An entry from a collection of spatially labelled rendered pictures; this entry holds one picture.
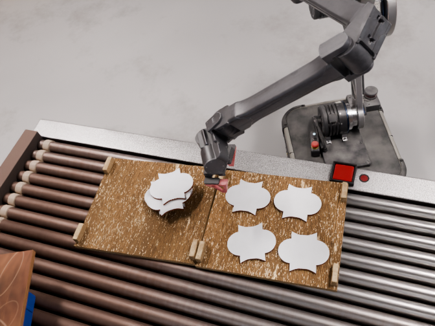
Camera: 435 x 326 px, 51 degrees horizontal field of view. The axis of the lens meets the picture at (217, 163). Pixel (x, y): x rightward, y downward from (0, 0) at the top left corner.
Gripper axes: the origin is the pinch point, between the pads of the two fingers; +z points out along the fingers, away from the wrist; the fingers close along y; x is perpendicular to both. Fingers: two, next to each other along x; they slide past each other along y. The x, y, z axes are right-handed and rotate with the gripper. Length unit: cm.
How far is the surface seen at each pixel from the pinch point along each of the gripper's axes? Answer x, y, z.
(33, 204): -71, 11, 1
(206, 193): -10.8, -0.5, 9.7
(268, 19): -49, -210, 94
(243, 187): 0.8, -3.7, 10.9
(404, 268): 49, 15, 22
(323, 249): 27.8, 14.0, 16.0
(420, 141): 53, -105, 114
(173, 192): -19.5, 3.2, 4.0
